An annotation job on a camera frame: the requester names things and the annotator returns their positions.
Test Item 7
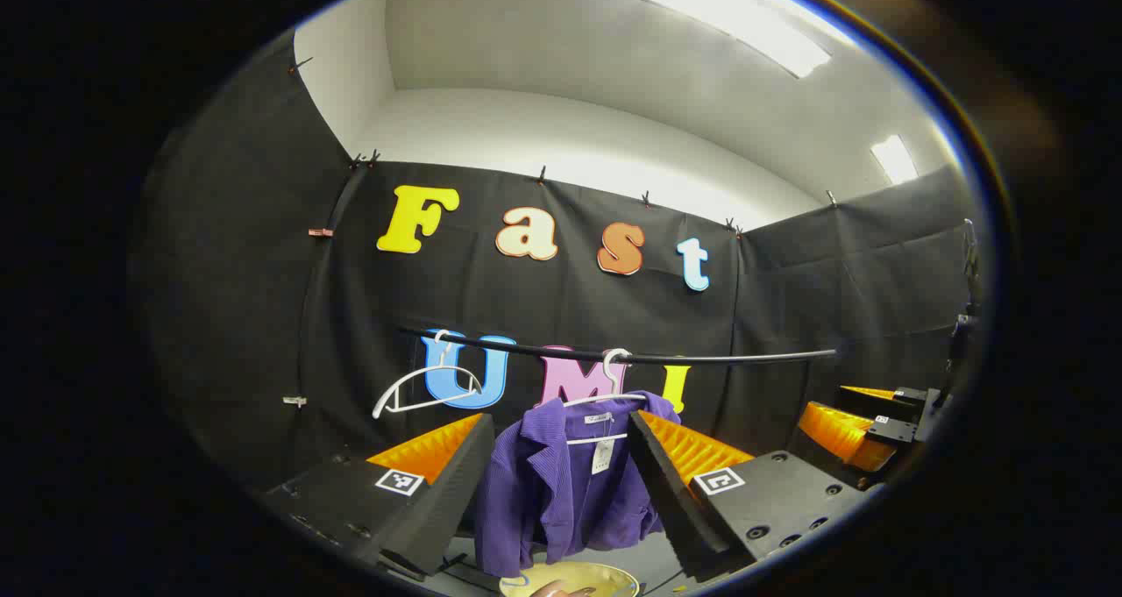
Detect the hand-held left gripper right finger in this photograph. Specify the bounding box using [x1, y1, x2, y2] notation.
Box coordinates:
[627, 409, 877, 580]

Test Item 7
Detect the black clothes rack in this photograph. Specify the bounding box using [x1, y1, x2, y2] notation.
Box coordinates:
[399, 325, 842, 366]

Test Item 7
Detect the purple corduroy jacket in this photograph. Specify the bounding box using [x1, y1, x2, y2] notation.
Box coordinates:
[473, 393, 683, 578]

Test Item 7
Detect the white clothes hanger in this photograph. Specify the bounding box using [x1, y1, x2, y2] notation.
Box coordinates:
[373, 330, 483, 420]
[561, 349, 650, 445]

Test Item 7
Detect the beige round laundry hamper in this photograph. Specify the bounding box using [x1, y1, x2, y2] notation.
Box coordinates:
[498, 562, 641, 597]

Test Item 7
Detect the large ceiling light panel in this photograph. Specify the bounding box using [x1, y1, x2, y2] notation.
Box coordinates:
[640, 0, 832, 79]

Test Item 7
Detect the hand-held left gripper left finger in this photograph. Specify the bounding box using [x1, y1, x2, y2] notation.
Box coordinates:
[263, 413, 496, 578]

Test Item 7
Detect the small ceiling light panel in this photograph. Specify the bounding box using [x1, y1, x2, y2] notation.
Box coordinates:
[870, 134, 920, 186]

